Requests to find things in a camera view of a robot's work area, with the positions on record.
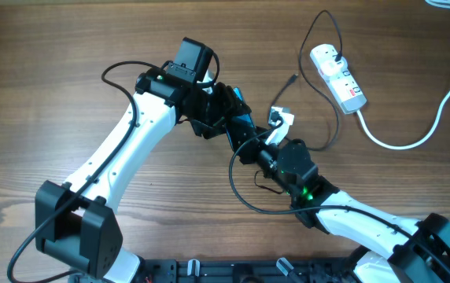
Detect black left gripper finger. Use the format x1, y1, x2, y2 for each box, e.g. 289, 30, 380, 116
191, 119, 226, 139
224, 86, 251, 118

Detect turquoise Galaxy smartphone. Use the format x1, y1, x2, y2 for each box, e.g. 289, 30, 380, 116
231, 87, 256, 128

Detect black USB charging cable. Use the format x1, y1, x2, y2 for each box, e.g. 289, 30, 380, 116
270, 9, 344, 152

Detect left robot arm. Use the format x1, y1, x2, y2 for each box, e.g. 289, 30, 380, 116
34, 38, 250, 282

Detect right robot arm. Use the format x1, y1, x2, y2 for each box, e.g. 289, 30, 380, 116
224, 118, 450, 282

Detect white charger plug adapter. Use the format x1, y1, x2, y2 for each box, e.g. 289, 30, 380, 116
320, 57, 348, 77

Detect white power strip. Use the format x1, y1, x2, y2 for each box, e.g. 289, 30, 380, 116
310, 44, 367, 114

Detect black mounting rail base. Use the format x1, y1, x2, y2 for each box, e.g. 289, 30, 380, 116
133, 258, 359, 283

